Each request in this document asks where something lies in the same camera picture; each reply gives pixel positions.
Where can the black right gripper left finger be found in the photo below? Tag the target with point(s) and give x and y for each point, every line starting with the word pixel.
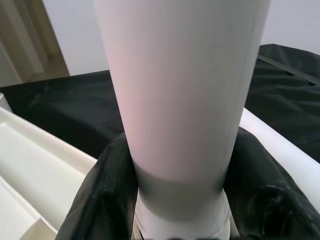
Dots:
pixel 105 200

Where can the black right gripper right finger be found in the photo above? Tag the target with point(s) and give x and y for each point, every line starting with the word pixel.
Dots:
pixel 262 200

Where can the white plastic table leg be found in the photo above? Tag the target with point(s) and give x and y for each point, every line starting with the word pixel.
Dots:
pixel 182 100
pixel 275 145

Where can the white plastic table top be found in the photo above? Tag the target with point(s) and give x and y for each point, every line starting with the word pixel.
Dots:
pixel 30 162

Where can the white door frame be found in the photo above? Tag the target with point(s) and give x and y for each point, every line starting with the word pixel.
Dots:
pixel 25 37

